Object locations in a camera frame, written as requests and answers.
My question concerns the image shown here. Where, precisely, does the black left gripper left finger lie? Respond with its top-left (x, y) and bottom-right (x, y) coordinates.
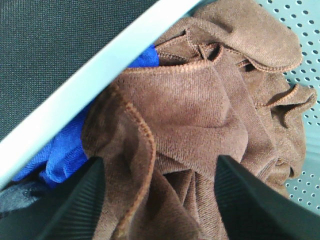
top-left (0, 157), bottom-right (105, 240)

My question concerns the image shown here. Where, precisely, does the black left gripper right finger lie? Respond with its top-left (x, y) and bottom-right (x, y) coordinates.
top-left (214, 155), bottom-right (320, 240)

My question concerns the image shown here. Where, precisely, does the brown microfibre towel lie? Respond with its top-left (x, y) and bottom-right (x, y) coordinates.
top-left (81, 0), bottom-right (317, 240)

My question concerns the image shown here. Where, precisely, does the blue microfibre towel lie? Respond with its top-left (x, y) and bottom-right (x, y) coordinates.
top-left (12, 44), bottom-right (159, 188)

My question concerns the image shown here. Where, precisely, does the grey perforated laundry basket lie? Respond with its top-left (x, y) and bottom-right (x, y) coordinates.
top-left (0, 0), bottom-right (320, 221)

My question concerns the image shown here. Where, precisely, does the black table cloth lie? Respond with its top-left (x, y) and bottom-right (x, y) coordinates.
top-left (0, 0), bottom-right (154, 138)

